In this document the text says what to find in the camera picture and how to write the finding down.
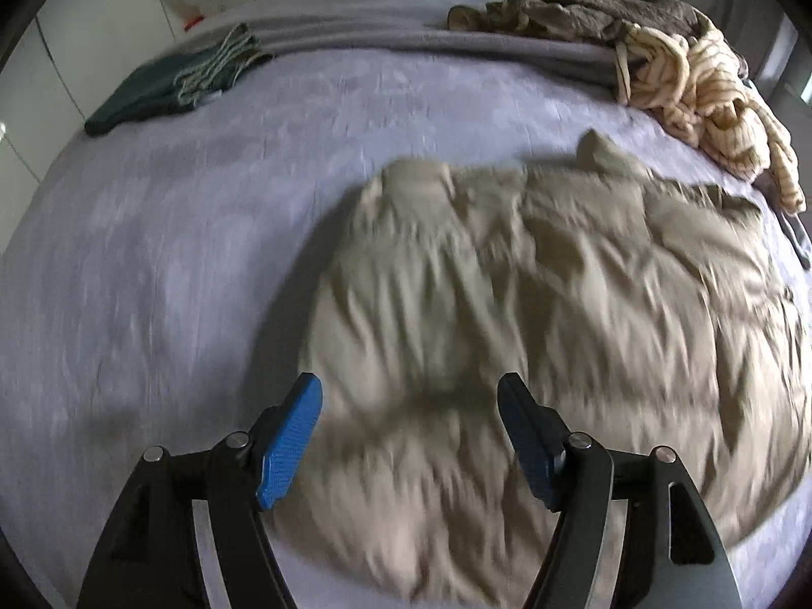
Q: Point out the bed with purple bedspread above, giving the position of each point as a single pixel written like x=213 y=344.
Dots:
x=190 y=235

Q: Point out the small red box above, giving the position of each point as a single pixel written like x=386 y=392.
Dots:
x=195 y=21

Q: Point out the cream striped plush robe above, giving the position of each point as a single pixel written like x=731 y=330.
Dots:
x=717 y=114

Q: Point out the grey garment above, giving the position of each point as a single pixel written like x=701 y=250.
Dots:
x=796 y=235

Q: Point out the folded dark jeans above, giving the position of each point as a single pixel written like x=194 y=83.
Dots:
x=139 y=92

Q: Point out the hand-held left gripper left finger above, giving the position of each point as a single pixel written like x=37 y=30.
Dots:
x=288 y=444

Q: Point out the brown plush garment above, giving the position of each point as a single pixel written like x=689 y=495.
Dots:
x=602 y=16

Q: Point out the white wardrobe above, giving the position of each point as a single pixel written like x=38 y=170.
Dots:
x=82 y=57

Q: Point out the beige puffer jacket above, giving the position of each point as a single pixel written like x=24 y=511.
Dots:
x=507 y=279

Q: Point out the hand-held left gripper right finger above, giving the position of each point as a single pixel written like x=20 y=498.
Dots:
x=530 y=444

